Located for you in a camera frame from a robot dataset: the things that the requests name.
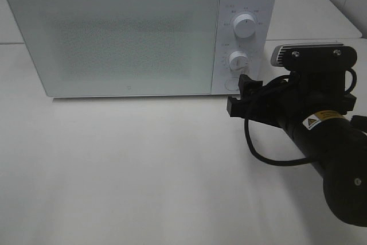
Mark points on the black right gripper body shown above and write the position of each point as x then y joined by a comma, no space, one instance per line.
294,96

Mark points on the round white door-release button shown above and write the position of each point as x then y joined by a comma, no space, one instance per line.
232,84

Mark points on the white microwave knob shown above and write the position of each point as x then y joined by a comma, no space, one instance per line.
244,25
238,61

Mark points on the white microwave door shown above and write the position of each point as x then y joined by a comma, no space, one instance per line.
83,48

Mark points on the black-sleeved right robot arm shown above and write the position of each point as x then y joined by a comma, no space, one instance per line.
339,150

